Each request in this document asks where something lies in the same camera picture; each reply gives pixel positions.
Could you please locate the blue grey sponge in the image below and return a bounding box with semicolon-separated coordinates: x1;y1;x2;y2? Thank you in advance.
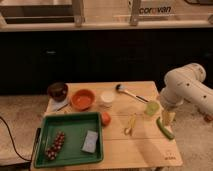
82;130;98;153

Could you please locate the light green cup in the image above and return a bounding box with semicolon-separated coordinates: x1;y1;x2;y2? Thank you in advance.
145;101;159;116

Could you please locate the green cucumber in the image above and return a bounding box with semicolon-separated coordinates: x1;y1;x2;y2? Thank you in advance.
156;117;175;140

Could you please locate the white cup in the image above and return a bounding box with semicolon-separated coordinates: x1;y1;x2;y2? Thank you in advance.
100;91;115;107

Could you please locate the orange tomato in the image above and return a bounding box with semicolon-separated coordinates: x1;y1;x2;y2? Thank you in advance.
101;112;111;126

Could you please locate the black cable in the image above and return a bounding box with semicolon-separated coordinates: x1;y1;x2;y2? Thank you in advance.
0;115;33;163

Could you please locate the green plastic tray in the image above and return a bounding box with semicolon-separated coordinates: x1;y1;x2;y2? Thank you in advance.
34;112;104;168

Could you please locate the bunch of red grapes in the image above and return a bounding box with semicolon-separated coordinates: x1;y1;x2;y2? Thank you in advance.
45;132;65;160

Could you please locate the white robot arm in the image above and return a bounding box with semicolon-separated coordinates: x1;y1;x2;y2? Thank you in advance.
159;63;213;117

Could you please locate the red bowl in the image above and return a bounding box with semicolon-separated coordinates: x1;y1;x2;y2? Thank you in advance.
71;89;95;111

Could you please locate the wooden table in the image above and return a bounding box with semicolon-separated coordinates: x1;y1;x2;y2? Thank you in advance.
30;81;184;171

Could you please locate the yellow banana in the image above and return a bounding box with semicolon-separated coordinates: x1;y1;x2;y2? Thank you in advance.
124;114;136;135

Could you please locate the black tool beside tray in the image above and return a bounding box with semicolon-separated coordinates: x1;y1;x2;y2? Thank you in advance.
32;128;41;156

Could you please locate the dark brown bowl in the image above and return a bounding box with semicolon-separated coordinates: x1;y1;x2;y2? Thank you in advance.
47;82;68;102

